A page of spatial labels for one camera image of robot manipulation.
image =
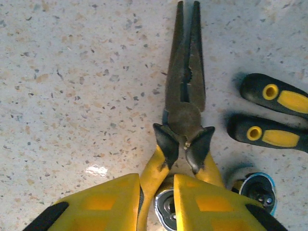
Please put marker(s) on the chrome socket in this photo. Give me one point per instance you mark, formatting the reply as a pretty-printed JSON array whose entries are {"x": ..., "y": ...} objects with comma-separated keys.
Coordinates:
[{"x": 164, "y": 209}]

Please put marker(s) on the yellow black needle-nose pliers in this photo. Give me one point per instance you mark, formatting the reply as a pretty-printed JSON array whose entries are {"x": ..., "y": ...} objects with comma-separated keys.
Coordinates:
[{"x": 184, "y": 115}]

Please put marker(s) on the green black ratchet wrench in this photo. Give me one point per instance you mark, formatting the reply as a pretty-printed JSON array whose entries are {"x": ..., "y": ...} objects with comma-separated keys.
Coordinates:
[{"x": 258, "y": 193}]

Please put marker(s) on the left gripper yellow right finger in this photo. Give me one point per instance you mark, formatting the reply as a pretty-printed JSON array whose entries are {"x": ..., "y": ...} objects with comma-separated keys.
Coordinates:
[{"x": 211, "y": 209}]

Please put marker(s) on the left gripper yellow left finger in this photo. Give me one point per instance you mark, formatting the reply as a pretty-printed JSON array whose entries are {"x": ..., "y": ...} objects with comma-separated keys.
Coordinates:
[{"x": 96, "y": 207}]

